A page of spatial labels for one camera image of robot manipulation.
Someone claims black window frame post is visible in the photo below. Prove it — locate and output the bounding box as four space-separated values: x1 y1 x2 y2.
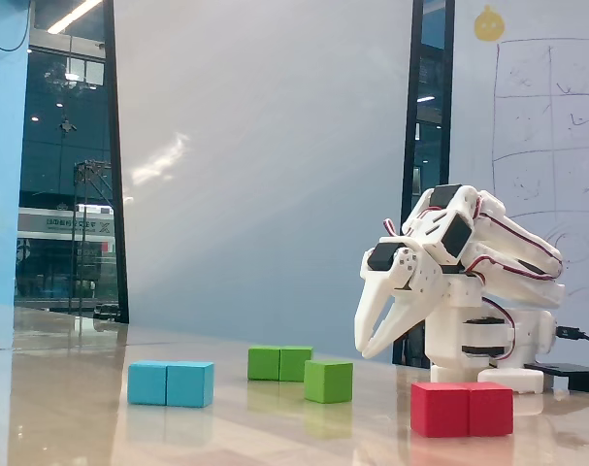
102 0 131 324
401 0 456 234

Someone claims black cable with plug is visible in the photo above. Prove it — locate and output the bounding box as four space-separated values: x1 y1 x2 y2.
555 325 589 350

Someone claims long blue block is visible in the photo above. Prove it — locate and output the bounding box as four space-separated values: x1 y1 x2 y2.
127 360 215 409

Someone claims long red block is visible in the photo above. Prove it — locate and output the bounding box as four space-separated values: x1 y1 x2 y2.
409 381 515 439

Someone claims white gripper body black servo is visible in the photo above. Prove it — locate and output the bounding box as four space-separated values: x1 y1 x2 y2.
360 237 446 305

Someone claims small green cube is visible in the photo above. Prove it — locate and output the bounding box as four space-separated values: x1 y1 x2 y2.
303 359 354 405

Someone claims thin black hanging cable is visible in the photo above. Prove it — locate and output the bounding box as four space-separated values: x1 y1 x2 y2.
0 0 36 51

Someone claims long green block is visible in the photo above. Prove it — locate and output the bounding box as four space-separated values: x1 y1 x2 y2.
247 345 314 383

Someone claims flat black box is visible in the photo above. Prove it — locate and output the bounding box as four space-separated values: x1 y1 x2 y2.
524 361 589 397

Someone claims yellow round sticker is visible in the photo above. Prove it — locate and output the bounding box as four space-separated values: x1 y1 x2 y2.
473 4 507 43

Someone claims white fixed gripper jaw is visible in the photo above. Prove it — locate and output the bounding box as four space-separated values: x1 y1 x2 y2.
354 279 395 352

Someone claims white moving gripper jaw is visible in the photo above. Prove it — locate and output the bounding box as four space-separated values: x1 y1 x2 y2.
363 290 436 360

